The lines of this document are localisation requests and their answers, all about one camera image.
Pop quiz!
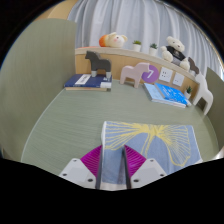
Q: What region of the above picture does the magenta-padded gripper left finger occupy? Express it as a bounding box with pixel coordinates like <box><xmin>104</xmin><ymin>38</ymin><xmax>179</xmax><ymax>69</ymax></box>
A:
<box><xmin>58</xmin><ymin>145</ymin><xmax>104</xmax><ymax>191</ymax></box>

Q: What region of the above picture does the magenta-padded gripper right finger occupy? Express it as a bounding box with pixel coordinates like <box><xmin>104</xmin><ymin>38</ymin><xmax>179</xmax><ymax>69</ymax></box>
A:
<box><xmin>121</xmin><ymin>145</ymin><xmax>167</xmax><ymax>190</ymax></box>

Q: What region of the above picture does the blue towel with yellow print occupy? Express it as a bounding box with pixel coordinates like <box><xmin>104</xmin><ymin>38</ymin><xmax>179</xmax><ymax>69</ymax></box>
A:
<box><xmin>99</xmin><ymin>120</ymin><xmax>204</xmax><ymax>191</ymax></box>

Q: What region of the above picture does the light blue book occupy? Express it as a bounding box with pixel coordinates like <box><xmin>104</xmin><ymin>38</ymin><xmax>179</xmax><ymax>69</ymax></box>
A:
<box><xmin>143</xmin><ymin>82</ymin><xmax>187</xmax><ymax>109</ymax></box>

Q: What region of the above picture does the tiny potted plant white pot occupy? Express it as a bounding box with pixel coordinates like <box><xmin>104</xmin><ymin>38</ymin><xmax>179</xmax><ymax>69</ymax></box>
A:
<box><xmin>184</xmin><ymin>85</ymin><xmax>193</xmax><ymax>100</ymax></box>

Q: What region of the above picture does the dark blue book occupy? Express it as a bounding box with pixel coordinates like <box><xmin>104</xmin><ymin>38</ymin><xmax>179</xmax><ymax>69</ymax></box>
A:
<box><xmin>63</xmin><ymin>73</ymin><xmax>113</xmax><ymax>92</ymax></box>

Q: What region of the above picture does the green desk partition panel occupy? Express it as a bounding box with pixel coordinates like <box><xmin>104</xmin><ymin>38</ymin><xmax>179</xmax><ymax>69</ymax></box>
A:
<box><xmin>205</xmin><ymin>67</ymin><xmax>224</xmax><ymax>151</ymax></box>
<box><xmin>0</xmin><ymin>18</ymin><xmax>78</xmax><ymax>161</ymax></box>

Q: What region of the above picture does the round purple number sign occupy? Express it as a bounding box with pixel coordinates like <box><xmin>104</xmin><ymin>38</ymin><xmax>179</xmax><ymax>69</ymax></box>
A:
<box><xmin>141</xmin><ymin>64</ymin><xmax>160</xmax><ymax>84</ymax></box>

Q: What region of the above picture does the tall white horse figurine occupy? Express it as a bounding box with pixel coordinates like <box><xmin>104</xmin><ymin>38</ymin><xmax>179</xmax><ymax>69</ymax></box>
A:
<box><xmin>192</xmin><ymin>73</ymin><xmax>214</xmax><ymax>116</ymax></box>

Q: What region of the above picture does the pink horse figurine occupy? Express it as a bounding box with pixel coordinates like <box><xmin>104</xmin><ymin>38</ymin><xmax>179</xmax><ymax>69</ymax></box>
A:
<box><xmin>119</xmin><ymin>62</ymin><xmax>151</xmax><ymax>89</ymax></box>

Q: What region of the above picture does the dark grey horse figurine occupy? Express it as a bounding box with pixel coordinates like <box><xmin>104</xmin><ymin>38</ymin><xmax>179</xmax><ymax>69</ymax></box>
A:
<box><xmin>84</xmin><ymin>50</ymin><xmax>113</xmax><ymax>80</ymax></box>

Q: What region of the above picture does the small dark horse figurine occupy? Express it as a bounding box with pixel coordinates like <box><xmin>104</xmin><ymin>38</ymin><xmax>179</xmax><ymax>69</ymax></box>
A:
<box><xmin>187</xmin><ymin>56</ymin><xmax>200</xmax><ymax>76</ymax></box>

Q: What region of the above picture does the small potted plant white pot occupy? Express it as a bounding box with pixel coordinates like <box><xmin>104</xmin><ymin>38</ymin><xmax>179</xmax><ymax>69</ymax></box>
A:
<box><xmin>132</xmin><ymin>40</ymin><xmax>142</xmax><ymax>53</ymax></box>
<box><xmin>148</xmin><ymin>43</ymin><xmax>159</xmax><ymax>57</ymax></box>

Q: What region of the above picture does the white teddy bear black shirt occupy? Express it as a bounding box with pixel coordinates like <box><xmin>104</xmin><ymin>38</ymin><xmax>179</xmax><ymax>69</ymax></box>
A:
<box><xmin>160</xmin><ymin>35</ymin><xmax>191</xmax><ymax>72</ymax></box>

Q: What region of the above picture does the orange and white plush toy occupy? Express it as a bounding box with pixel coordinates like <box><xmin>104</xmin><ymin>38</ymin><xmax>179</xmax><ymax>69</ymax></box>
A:
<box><xmin>98</xmin><ymin>31</ymin><xmax>129</xmax><ymax>49</ymax></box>

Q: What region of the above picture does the grey pleated curtain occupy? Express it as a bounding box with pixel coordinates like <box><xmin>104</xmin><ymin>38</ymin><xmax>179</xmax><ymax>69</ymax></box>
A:
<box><xmin>67</xmin><ymin>0</ymin><xmax>223</xmax><ymax>80</ymax></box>

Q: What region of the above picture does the white wall socket plate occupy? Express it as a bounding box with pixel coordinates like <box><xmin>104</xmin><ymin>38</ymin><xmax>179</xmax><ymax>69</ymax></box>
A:
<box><xmin>172</xmin><ymin>72</ymin><xmax>186</xmax><ymax>87</ymax></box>
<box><xmin>158</xmin><ymin>66</ymin><xmax>174</xmax><ymax>83</ymax></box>

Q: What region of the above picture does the wooden wall ledge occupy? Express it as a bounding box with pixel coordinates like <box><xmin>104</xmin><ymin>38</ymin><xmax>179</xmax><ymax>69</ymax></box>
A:
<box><xmin>74</xmin><ymin>46</ymin><xmax>201</xmax><ymax>101</ymax></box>

